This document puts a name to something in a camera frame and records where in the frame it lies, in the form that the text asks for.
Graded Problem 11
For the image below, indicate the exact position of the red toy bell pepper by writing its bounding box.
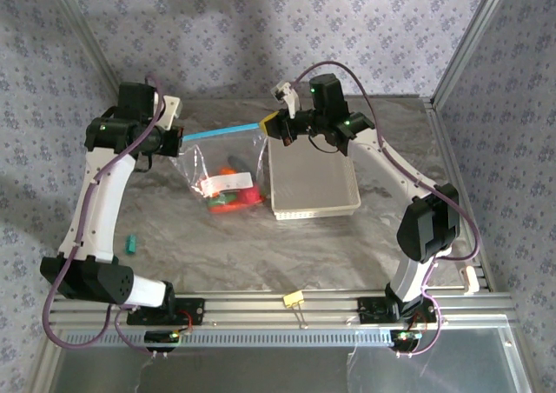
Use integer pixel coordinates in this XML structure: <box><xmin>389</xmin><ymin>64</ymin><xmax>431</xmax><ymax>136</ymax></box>
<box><xmin>237</xmin><ymin>183</ymin><xmax>267</xmax><ymax>206</ymax></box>

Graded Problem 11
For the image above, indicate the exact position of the clear zip-top bag blue zipper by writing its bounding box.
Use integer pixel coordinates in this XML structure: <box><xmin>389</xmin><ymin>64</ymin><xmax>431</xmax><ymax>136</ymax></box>
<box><xmin>167</xmin><ymin>121</ymin><xmax>273</xmax><ymax>216</ymax></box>

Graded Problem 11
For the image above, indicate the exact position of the white perforated plastic basket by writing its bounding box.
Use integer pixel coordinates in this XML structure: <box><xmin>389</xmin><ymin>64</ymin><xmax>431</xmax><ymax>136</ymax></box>
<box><xmin>267</xmin><ymin>138</ymin><xmax>362</xmax><ymax>221</ymax></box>

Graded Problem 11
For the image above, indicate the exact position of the yellow binder clip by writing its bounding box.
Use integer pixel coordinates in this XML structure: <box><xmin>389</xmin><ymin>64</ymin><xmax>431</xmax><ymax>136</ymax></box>
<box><xmin>281</xmin><ymin>292</ymin><xmax>310</xmax><ymax>330</ymax></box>

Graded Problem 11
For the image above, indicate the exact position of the grey metal panel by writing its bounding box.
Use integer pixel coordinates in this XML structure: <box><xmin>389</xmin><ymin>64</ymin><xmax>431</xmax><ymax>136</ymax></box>
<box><xmin>51</xmin><ymin>318</ymin><xmax>533</xmax><ymax>393</ymax></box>

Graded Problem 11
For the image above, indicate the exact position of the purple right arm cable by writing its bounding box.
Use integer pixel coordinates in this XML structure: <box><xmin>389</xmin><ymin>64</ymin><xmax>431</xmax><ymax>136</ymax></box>
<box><xmin>290</xmin><ymin>61</ymin><xmax>481</xmax><ymax>359</ymax></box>

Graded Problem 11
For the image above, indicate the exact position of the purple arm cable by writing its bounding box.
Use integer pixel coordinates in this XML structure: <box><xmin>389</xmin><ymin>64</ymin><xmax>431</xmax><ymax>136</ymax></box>
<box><xmin>43</xmin><ymin>74</ymin><xmax>169</xmax><ymax>360</ymax></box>
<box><xmin>290</xmin><ymin>61</ymin><xmax>481</xmax><ymax>359</ymax></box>

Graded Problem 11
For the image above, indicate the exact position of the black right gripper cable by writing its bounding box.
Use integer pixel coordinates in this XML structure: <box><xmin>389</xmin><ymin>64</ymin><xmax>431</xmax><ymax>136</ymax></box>
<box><xmin>307</xmin><ymin>131</ymin><xmax>347</xmax><ymax>155</ymax></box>

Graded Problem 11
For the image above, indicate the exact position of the aluminium corner post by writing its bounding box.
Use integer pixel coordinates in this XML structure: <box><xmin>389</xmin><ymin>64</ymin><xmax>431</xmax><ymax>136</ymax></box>
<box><xmin>43</xmin><ymin>0</ymin><xmax>127</xmax><ymax>90</ymax></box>
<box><xmin>428</xmin><ymin>0</ymin><xmax>518</xmax><ymax>107</ymax></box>

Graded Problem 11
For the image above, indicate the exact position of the aluminium side rail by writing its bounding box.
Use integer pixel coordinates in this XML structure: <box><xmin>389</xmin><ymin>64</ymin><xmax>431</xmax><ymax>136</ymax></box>
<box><xmin>423</xmin><ymin>97</ymin><xmax>496</xmax><ymax>294</ymax></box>

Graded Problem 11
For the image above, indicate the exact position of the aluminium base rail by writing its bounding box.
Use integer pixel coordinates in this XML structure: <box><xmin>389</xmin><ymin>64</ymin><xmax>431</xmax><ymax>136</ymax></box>
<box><xmin>47</xmin><ymin>291</ymin><xmax>518</xmax><ymax>327</ymax></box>

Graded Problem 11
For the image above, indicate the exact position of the grey slotted cable duct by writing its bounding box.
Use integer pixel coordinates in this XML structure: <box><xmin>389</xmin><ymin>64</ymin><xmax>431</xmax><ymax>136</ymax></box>
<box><xmin>63</xmin><ymin>327</ymin><xmax>396</xmax><ymax>346</ymax></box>

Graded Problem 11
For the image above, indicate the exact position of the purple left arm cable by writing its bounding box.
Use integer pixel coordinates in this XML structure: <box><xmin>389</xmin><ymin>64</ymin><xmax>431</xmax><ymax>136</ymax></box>
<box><xmin>43</xmin><ymin>74</ymin><xmax>169</xmax><ymax>360</ymax></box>

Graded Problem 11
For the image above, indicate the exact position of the white plastic bracket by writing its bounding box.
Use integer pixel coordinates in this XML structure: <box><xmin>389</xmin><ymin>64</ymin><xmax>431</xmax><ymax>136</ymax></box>
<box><xmin>462</xmin><ymin>265</ymin><xmax>481</xmax><ymax>294</ymax></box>

